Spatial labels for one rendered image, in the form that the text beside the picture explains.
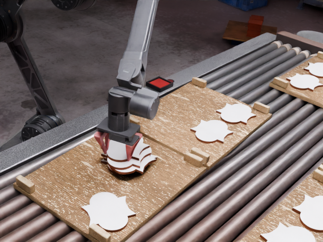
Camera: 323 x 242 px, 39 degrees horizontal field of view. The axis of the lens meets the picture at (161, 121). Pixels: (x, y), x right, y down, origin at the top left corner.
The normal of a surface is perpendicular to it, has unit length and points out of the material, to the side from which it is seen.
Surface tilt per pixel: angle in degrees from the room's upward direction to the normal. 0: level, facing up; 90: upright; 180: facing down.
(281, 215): 0
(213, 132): 0
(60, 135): 0
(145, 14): 28
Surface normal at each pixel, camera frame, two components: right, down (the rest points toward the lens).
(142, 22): -0.07, -0.52
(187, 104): 0.07, -0.84
